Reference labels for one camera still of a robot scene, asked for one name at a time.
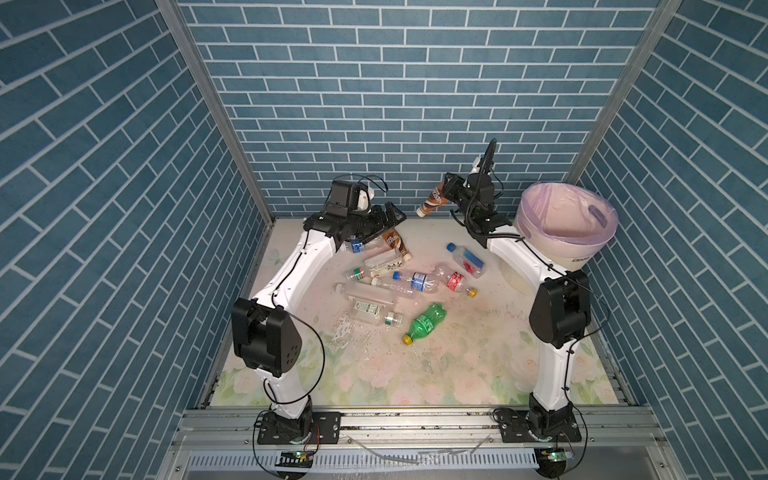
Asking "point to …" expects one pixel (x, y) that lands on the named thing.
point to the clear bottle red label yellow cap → (453, 281)
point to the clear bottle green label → (370, 310)
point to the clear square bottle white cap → (374, 291)
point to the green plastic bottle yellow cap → (425, 323)
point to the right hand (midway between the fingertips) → (448, 172)
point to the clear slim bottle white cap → (375, 281)
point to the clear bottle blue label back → (355, 245)
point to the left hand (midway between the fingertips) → (397, 221)
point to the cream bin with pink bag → (569, 221)
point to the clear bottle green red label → (359, 273)
